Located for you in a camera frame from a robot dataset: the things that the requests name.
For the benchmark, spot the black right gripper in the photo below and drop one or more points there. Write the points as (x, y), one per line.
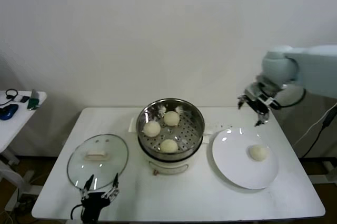
(255, 100)

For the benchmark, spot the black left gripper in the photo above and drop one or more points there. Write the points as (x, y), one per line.
(94, 204)

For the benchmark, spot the glass pot lid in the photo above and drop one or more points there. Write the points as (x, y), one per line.
(97, 166)

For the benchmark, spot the white steamed baozi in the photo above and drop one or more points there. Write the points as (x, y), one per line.
(258, 153)
(168, 146)
(152, 129)
(171, 118)

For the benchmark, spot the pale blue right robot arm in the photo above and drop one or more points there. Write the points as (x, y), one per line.
(316, 68)

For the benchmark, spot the stainless steel steamer basket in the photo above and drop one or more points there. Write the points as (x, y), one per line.
(192, 129)

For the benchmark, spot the white round plate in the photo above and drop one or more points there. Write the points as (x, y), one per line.
(231, 155)

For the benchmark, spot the cream electric cooking pot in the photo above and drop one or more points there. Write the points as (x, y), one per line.
(168, 167)

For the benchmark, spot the white side table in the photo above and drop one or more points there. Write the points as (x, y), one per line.
(15, 129)

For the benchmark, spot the green grey tool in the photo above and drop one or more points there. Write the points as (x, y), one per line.
(33, 101)

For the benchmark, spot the small black device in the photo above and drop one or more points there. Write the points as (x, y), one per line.
(25, 99)

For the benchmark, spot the blue handheld device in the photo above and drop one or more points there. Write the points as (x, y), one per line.
(9, 111)

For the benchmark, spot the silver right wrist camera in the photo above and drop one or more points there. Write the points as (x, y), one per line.
(271, 101)

